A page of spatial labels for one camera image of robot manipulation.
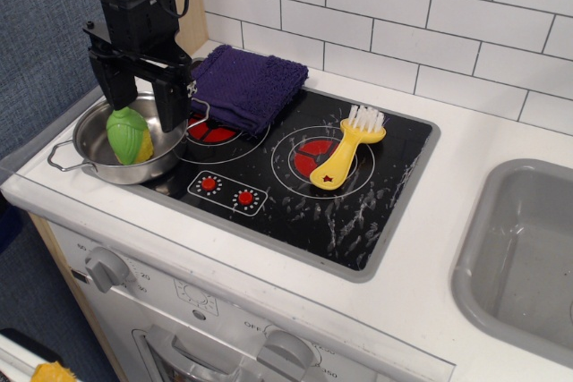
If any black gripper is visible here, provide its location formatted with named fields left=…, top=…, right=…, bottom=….
left=84, top=0, right=196, bottom=132

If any yellow dish brush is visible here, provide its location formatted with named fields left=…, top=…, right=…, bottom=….
left=310, top=105, right=387, bottom=191

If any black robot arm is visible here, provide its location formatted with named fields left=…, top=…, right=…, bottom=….
left=83, top=0, right=194, bottom=132

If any toy corn cob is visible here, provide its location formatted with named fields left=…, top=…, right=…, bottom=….
left=106, top=107, right=154, bottom=166

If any silver metal pot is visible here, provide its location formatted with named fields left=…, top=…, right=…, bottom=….
left=47, top=92, right=210, bottom=185

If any purple knitted cloth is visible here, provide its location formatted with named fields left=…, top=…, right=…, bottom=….
left=192, top=45, right=308, bottom=136

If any black toy stovetop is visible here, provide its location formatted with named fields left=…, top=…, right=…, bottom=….
left=133, top=89, right=440, bottom=283

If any grey left oven knob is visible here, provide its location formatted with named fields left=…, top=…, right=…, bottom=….
left=85, top=247, right=130, bottom=293

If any grey oven knob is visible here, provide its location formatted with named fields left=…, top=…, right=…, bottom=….
left=256, top=330, right=315, bottom=381
left=85, top=247, right=130, bottom=293

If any yellow object bottom left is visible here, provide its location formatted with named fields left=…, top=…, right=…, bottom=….
left=30, top=361, right=78, bottom=382

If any grey right oven knob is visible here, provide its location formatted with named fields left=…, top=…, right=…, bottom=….
left=256, top=330, right=315, bottom=381

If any grey sink basin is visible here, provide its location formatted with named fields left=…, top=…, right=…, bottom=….
left=451, top=159, right=572, bottom=367

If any grey oven door handle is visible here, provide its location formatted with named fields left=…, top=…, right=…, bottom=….
left=145, top=326, right=252, bottom=381

